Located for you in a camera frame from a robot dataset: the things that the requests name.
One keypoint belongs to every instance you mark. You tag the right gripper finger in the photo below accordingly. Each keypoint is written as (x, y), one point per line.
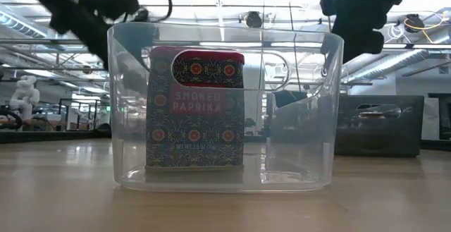
(363, 43)

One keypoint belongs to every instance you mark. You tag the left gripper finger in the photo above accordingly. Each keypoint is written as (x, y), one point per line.
(100, 54)

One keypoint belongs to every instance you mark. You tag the red-lidded smoked paprika tin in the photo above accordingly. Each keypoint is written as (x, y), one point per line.
(194, 133)

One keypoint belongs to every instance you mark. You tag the clear plastic bin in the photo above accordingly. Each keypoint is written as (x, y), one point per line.
(299, 168)

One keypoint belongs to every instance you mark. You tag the black ceiling-hung device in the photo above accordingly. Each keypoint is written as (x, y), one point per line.
(253, 19)
(414, 22)

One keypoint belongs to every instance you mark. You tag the white humanoid robot figure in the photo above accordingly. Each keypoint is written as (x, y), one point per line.
(24, 94)

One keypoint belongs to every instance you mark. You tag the dark translucent plastic bin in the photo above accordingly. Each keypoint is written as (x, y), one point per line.
(380, 137)

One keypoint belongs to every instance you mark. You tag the silver ventilation duct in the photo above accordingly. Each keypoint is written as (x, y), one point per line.
(387, 65)

